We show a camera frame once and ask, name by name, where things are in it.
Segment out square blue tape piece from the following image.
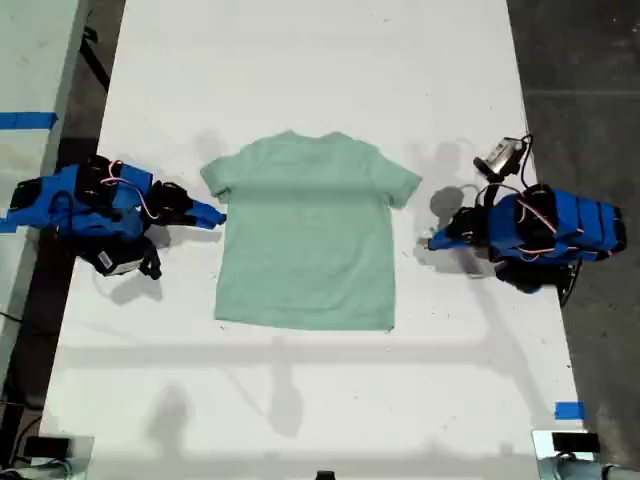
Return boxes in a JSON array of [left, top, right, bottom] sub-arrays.
[[554, 401, 586, 421]]

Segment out pale side table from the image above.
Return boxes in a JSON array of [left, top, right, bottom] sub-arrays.
[[0, 0, 92, 386]]

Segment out short blue tape strip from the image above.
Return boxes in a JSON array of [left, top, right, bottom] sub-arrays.
[[0, 212, 29, 235]]

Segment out black base cable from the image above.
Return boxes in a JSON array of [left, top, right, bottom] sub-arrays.
[[558, 259, 585, 309]]

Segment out pale green T-shirt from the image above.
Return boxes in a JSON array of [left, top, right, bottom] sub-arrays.
[[199, 130, 424, 332]]

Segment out black slanted leg bar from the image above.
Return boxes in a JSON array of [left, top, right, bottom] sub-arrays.
[[79, 27, 112, 94]]

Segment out grey tube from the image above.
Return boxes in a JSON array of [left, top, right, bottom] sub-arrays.
[[0, 459, 71, 480], [539, 457, 640, 480]]

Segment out black floor cable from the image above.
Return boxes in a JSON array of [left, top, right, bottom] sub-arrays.
[[0, 310, 39, 335], [7, 414, 44, 461]]

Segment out black camera box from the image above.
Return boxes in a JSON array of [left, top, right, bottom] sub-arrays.
[[93, 246, 143, 278], [472, 136, 522, 177]]

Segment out black camera cable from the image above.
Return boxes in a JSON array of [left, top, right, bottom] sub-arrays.
[[517, 132, 534, 192]]

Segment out long blue tape strip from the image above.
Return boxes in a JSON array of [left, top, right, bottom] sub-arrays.
[[0, 112, 59, 132]]

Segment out small black box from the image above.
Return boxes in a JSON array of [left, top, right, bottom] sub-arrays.
[[552, 432, 601, 455], [23, 436, 71, 459]]

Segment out shiny metal plate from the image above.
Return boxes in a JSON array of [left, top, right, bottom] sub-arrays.
[[531, 428, 601, 480], [37, 434, 96, 480]]

